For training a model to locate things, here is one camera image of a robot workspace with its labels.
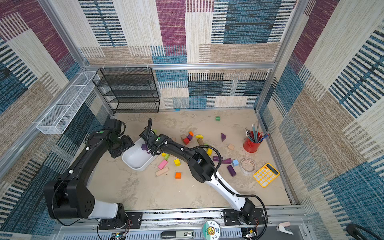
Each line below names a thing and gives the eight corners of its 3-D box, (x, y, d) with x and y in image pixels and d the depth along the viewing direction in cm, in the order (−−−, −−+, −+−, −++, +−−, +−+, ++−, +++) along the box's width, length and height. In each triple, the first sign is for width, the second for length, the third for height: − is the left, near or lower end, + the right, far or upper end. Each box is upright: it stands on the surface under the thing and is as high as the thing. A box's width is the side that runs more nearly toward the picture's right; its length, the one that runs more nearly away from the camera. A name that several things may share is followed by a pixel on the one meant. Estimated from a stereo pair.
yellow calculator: (264, 188, 85) (265, 187, 83) (252, 175, 89) (253, 174, 88) (279, 174, 90) (280, 173, 88) (266, 163, 94) (268, 161, 93)
